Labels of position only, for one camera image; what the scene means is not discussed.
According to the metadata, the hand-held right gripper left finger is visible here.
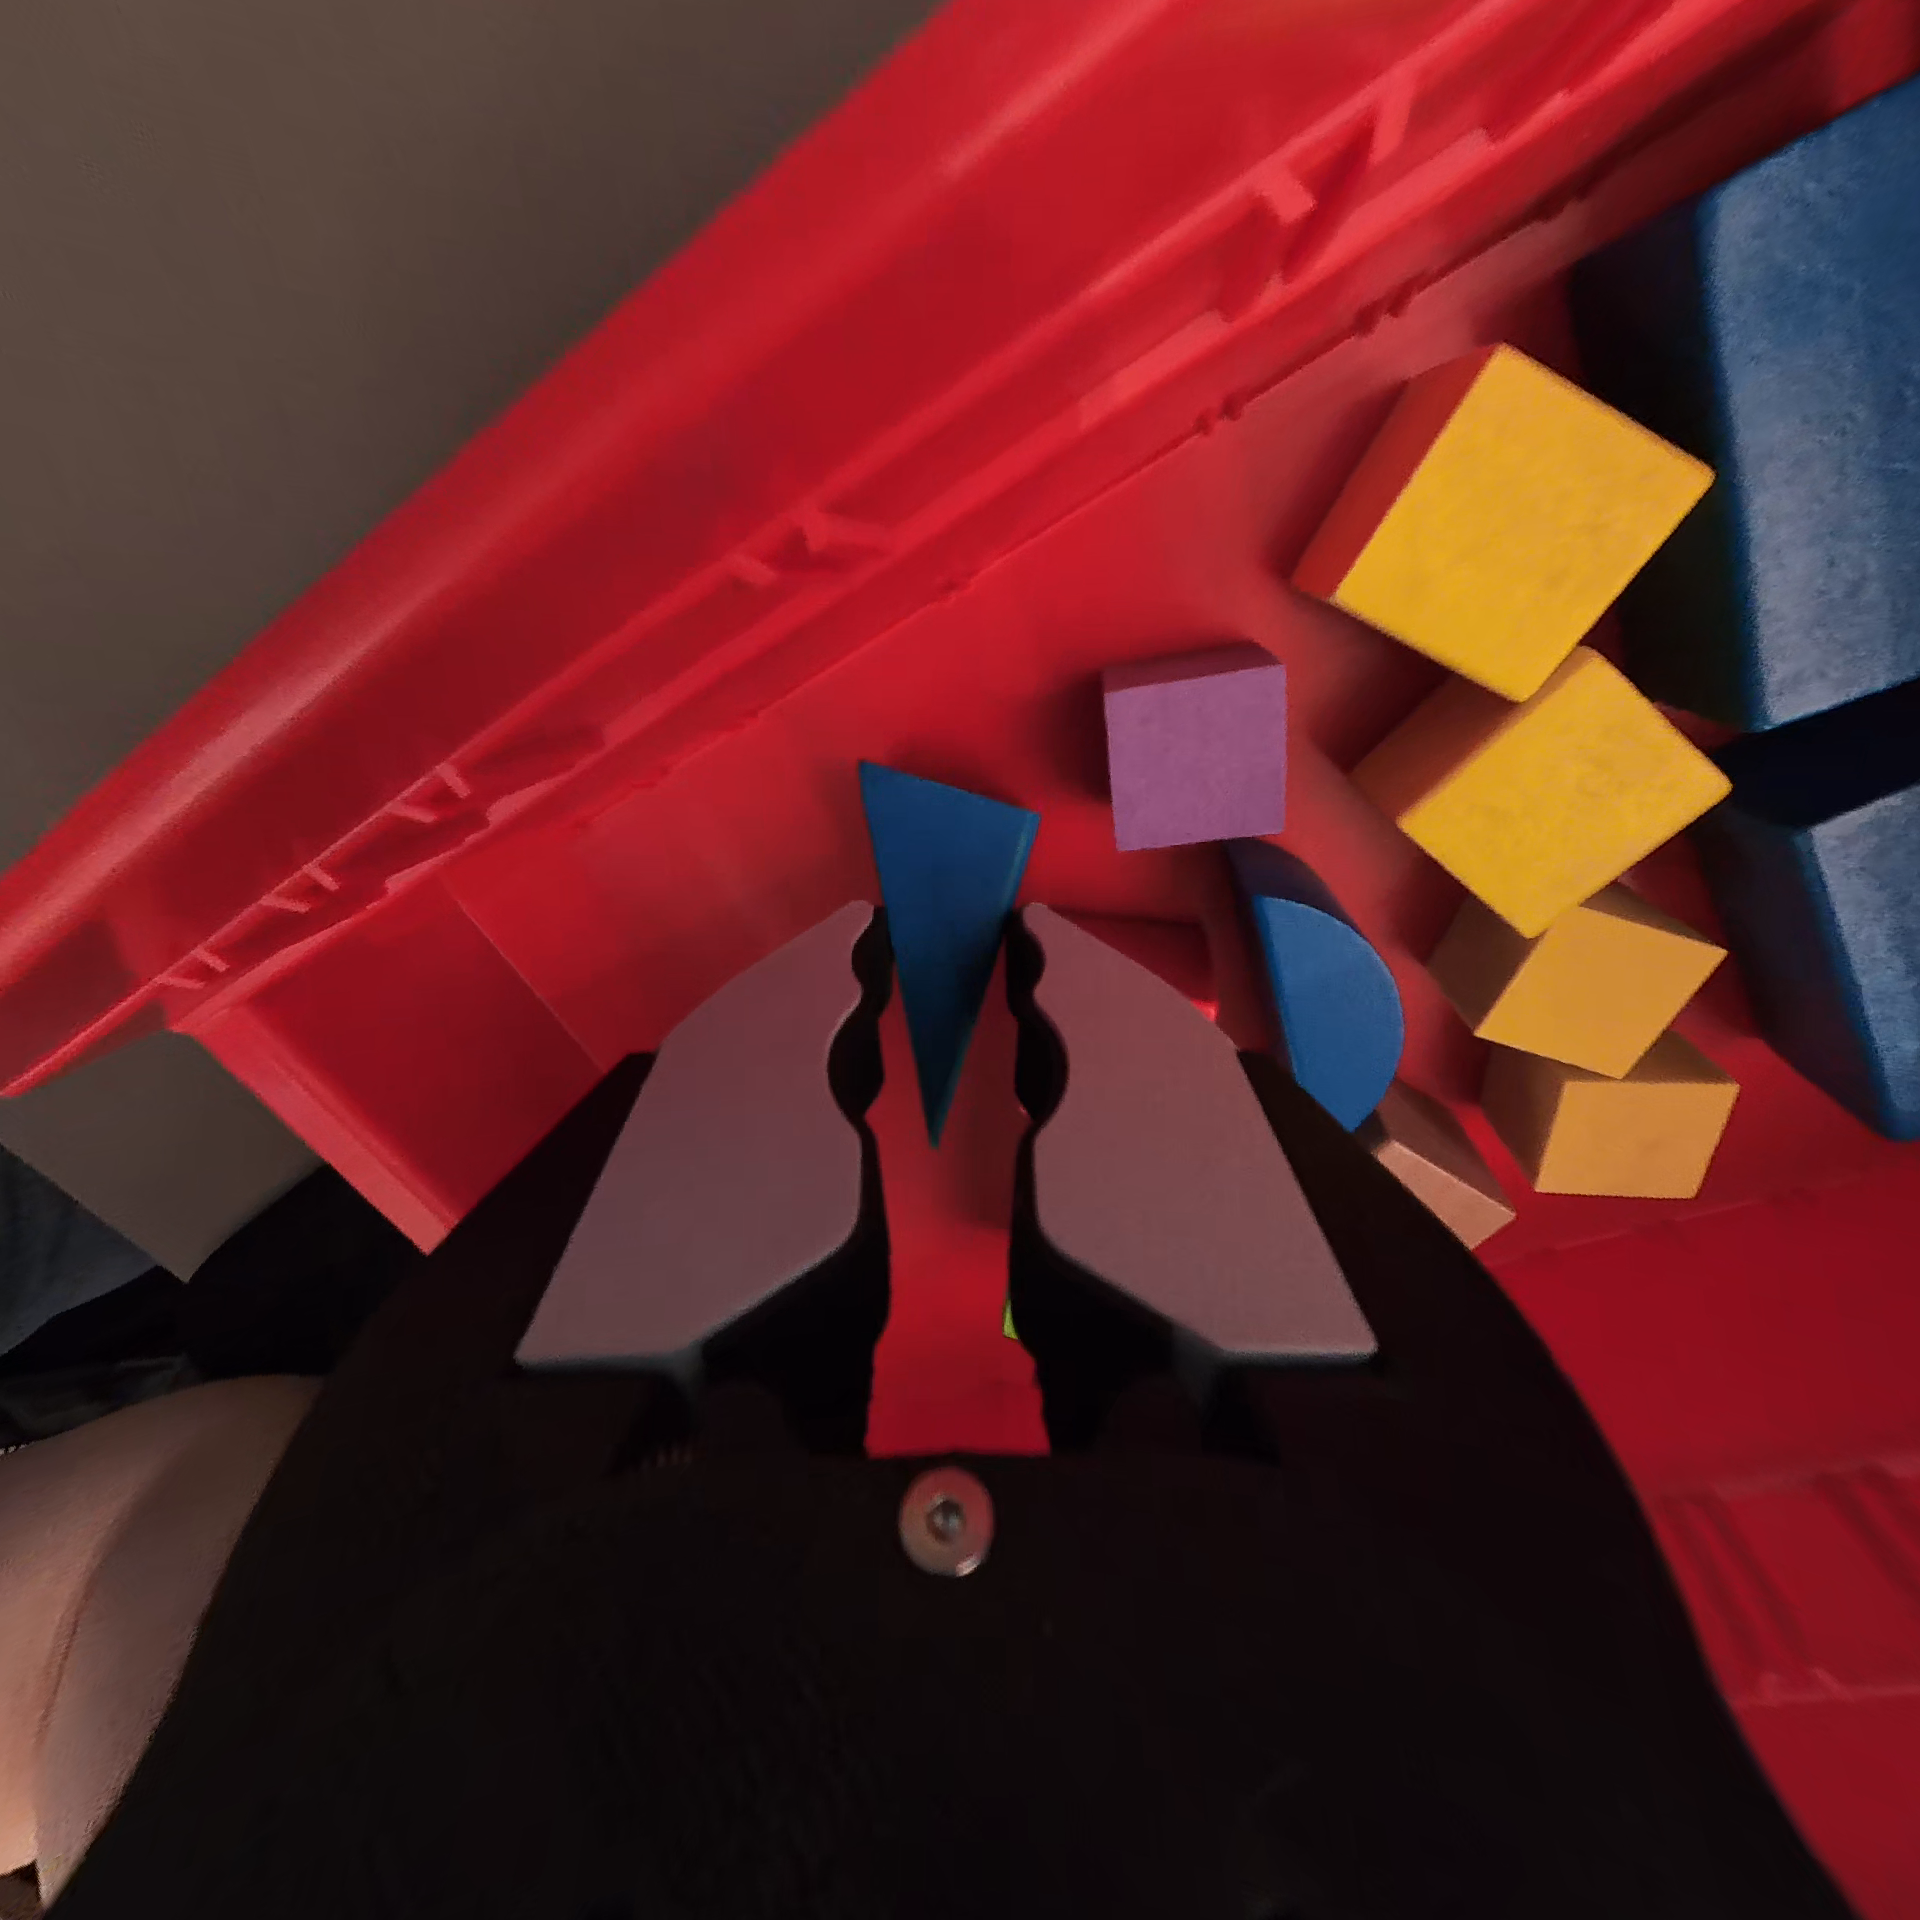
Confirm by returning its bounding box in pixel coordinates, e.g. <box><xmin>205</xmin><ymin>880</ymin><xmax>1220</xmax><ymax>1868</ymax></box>
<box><xmin>513</xmin><ymin>901</ymin><xmax>890</xmax><ymax>1371</ymax></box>

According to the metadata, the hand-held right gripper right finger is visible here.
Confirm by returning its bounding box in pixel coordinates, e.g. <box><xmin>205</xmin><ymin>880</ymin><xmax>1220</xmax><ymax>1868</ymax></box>
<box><xmin>1006</xmin><ymin>905</ymin><xmax>1380</xmax><ymax>1365</ymax></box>

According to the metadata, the blue half-cylinder block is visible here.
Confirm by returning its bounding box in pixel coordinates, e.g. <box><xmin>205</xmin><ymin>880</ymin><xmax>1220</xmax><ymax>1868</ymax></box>
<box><xmin>1231</xmin><ymin>838</ymin><xmax>1407</xmax><ymax>1132</ymax></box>

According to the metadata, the natural wooden block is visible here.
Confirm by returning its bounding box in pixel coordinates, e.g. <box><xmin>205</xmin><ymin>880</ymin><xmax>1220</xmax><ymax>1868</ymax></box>
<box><xmin>1358</xmin><ymin>1082</ymin><xmax>1518</xmax><ymax>1251</ymax></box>

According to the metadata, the small blue wooden block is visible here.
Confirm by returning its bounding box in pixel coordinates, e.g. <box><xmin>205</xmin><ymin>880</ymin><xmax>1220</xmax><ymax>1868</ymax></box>
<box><xmin>860</xmin><ymin>760</ymin><xmax>1042</xmax><ymax>1148</ymax></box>

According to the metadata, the purple wooden block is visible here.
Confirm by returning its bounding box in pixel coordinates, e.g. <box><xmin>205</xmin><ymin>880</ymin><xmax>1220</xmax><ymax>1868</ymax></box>
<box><xmin>1100</xmin><ymin>646</ymin><xmax>1289</xmax><ymax>854</ymax></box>

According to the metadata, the yellow wooden block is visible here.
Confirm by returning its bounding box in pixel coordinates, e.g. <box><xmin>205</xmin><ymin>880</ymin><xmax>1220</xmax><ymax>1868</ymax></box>
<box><xmin>1484</xmin><ymin>1032</ymin><xmax>1739</xmax><ymax>1198</ymax></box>
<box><xmin>1294</xmin><ymin>346</ymin><xmax>1717</xmax><ymax>704</ymax></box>
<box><xmin>1354</xmin><ymin>646</ymin><xmax>1735</xmax><ymax>939</ymax></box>

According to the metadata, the yellow cube block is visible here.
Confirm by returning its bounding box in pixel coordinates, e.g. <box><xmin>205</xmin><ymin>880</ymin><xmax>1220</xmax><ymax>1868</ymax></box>
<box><xmin>1426</xmin><ymin>884</ymin><xmax>1731</xmax><ymax>1082</ymax></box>

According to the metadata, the red plastic bin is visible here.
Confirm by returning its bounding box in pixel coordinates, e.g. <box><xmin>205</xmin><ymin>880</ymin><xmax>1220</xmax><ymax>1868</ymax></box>
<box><xmin>0</xmin><ymin>0</ymin><xmax>1920</xmax><ymax>1711</ymax></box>

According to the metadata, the blue rectangular block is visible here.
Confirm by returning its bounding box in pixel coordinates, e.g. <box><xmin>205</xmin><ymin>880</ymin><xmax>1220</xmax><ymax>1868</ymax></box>
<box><xmin>1567</xmin><ymin>75</ymin><xmax>1920</xmax><ymax>732</ymax></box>

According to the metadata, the black textured armrest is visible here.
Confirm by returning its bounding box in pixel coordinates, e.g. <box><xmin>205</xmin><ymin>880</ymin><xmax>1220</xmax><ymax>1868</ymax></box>
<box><xmin>0</xmin><ymin>1163</ymin><xmax>450</xmax><ymax>1450</ymax></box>

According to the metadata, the person's dark clothing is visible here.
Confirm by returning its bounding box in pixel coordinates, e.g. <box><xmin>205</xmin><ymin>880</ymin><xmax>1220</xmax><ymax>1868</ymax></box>
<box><xmin>0</xmin><ymin>1147</ymin><xmax>160</xmax><ymax>1352</ymax></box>

